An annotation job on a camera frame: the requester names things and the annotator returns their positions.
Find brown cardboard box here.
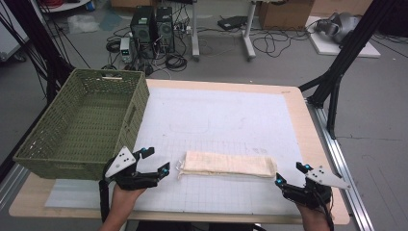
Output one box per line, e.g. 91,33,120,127
257,0,316,32

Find cream drawstring cloth bag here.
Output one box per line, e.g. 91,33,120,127
175,150,279,180

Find white power strip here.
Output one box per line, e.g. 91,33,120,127
173,23,192,36

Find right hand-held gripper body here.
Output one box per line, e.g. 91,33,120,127
282,166,351,210

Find flat black device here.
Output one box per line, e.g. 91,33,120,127
217,15,248,32

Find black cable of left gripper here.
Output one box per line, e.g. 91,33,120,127
98,167,113,223

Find black computer tower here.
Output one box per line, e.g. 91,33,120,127
155,6,176,54
129,5,157,61

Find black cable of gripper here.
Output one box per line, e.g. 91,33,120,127
316,189,335,231
98,167,113,223

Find white grid mat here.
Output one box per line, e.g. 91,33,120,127
44,86,310,217

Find black metal stand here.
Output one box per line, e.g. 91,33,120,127
2,0,77,105
297,0,399,141

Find green woven plastic basket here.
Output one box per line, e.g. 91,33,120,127
13,67,151,181

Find grey machine housing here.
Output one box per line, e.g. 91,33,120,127
315,12,362,44

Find white floor board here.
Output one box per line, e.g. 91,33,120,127
305,15,382,60

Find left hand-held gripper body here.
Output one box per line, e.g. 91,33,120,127
104,145,161,191

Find person's right hand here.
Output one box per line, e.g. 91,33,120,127
295,202,332,221

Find white desk leg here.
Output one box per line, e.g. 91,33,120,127
241,0,258,62
190,0,202,63

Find person's left hand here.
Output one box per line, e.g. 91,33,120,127
111,184,147,212

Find small white power supply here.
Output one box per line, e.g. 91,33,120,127
119,37,134,64

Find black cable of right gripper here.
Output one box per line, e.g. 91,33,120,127
316,189,335,231

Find loose black floor cables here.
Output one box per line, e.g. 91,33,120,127
251,29,311,60

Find coiled black cable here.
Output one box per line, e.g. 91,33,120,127
164,53,189,73

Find clear plastic bag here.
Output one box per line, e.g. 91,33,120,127
66,13,101,36

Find aluminium rail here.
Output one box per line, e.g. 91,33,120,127
307,97,375,231
0,163,31,204

